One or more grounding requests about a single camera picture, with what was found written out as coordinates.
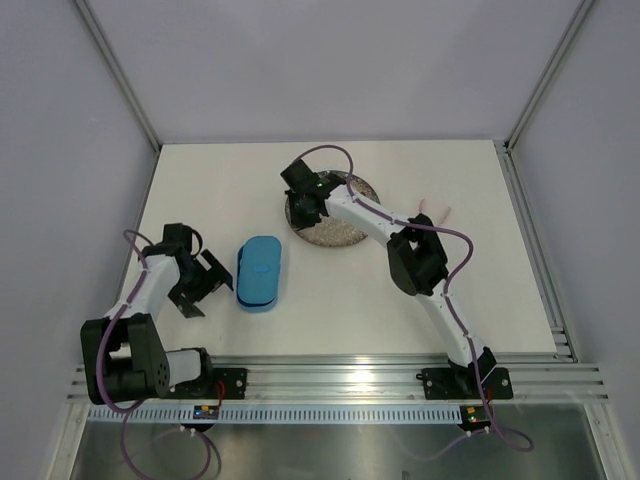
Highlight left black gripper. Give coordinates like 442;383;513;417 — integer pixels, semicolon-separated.
168;250;232;317

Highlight blue lunch box lid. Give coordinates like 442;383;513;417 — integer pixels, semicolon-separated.
235;234;283;307

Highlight pink handled metal tongs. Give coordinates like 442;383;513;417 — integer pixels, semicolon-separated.
418;199;451;225

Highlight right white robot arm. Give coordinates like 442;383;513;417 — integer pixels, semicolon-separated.
280;158;501;399

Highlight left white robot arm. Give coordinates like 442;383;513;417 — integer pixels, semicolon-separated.
80;244;233;412

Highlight speckled round plate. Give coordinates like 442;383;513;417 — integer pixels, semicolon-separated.
284;170;380;248

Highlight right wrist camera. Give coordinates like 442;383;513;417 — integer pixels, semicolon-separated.
280;158;320;193

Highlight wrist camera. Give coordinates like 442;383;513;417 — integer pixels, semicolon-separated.
162;223;203;257
280;158;320;193

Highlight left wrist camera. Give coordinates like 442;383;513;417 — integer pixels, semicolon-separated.
162;223;203;257

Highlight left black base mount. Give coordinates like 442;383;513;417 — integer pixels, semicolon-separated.
165;367;248;400

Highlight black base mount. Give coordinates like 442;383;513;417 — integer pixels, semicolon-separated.
416;366;514;400
165;367;248;400

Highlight white slotted cable duct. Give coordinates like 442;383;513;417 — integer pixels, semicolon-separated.
87;403;464;426

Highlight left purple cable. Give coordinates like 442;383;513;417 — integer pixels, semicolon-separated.
97;228;221;476

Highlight purple cable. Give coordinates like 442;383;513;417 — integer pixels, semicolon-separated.
299;144;535;459
97;228;221;476

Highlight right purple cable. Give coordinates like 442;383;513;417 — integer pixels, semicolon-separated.
299;144;535;459

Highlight left aluminium frame post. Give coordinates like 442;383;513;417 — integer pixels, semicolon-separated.
71;0;162;157

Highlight aluminium frame post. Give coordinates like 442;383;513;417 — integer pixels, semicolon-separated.
71;0;162;157
503;0;599;154

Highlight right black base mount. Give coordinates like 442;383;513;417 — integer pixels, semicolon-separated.
416;366;514;400

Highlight aluminium front rail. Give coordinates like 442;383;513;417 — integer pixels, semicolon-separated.
67;353;611;405

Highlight aluminium rail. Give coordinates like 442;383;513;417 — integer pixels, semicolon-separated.
67;353;611;405
493;140;581;363

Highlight right side aluminium rail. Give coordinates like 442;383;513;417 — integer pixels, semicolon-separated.
493;140;581;363

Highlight right aluminium frame post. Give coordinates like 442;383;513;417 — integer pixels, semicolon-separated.
503;0;599;154

